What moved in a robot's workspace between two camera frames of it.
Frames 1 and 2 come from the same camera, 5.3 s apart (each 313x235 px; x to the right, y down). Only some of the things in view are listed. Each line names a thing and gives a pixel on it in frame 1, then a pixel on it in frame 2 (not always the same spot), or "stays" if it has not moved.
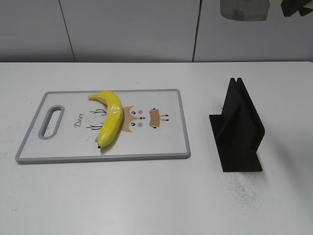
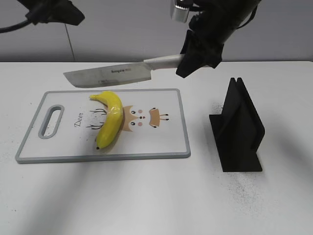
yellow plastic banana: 113,117 stays
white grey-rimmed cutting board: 65,126 stays
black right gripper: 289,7 -> 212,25
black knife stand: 238,132 stays
